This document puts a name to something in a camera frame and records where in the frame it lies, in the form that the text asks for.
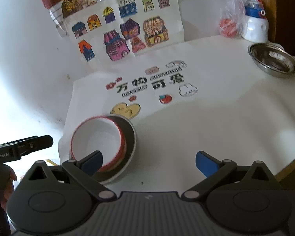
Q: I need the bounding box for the white printed table mat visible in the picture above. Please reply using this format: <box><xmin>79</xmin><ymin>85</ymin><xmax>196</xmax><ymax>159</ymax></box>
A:
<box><xmin>58</xmin><ymin>36</ymin><xmax>295</xmax><ymax>192</ymax></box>

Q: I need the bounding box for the clear plastic bag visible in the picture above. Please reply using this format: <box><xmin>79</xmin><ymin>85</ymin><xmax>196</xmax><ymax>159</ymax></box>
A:
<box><xmin>219</xmin><ymin>0</ymin><xmax>245</xmax><ymax>38</ymax></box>

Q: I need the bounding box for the person's left hand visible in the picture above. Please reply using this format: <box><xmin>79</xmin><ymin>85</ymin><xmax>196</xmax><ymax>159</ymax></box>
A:
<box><xmin>1</xmin><ymin>166</ymin><xmax>17</xmax><ymax>211</ymax></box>

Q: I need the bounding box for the coloured houses drawing sheet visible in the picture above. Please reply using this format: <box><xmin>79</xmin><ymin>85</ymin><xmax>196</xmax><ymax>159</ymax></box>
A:
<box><xmin>64</xmin><ymin>0</ymin><xmax>184</xmax><ymax>68</ymax></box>

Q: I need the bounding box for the white blue snowman bottle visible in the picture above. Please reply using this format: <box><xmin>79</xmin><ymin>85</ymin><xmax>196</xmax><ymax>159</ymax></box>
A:
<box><xmin>241</xmin><ymin>0</ymin><xmax>269</xmax><ymax>43</ymax></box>

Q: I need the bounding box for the red round object in bag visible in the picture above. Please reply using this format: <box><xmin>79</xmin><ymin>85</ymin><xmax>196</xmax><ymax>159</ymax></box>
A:
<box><xmin>219</xmin><ymin>19</ymin><xmax>238</xmax><ymax>38</ymax></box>

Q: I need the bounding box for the white ceramic bowl red rim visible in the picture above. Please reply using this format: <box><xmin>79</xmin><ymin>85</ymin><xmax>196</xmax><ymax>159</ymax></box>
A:
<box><xmin>70</xmin><ymin>116</ymin><xmax>127</xmax><ymax>173</ymax></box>

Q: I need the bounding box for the brown wooden door frame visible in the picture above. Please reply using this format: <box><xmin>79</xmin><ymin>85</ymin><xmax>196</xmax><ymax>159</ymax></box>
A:
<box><xmin>262</xmin><ymin>0</ymin><xmax>277</xmax><ymax>42</ymax></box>

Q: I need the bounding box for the deep steel bowl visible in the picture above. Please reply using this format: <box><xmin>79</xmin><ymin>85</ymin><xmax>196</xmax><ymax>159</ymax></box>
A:
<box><xmin>68</xmin><ymin>114</ymin><xmax>137</xmax><ymax>185</ymax></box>

